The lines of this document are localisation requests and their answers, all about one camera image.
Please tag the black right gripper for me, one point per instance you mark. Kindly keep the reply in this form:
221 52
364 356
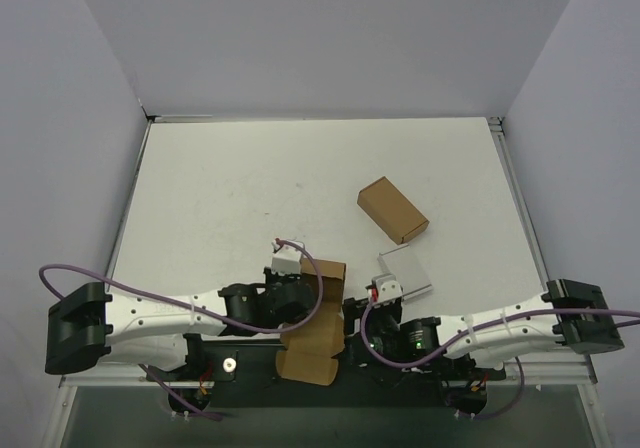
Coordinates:
375 308

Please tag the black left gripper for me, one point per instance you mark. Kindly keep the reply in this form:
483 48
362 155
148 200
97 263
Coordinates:
279 278

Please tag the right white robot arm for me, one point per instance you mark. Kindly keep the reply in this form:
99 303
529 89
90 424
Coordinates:
568 314

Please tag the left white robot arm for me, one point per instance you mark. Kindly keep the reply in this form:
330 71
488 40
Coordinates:
106 321

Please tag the folded brown cardboard box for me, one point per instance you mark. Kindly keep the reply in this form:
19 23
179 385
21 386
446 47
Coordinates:
392 211

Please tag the grey metal block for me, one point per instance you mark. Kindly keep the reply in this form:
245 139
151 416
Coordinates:
402 264

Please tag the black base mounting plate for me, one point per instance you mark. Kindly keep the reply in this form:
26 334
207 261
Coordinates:
266 374

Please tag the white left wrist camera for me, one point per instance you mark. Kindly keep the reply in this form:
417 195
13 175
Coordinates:
286 257

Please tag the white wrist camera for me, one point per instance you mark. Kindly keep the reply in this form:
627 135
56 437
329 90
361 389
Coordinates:
384 289
286 257

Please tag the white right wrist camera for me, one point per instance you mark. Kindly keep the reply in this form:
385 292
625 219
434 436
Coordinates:
384 289

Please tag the aluminium frame rail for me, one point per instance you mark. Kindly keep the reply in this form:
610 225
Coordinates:
565 367

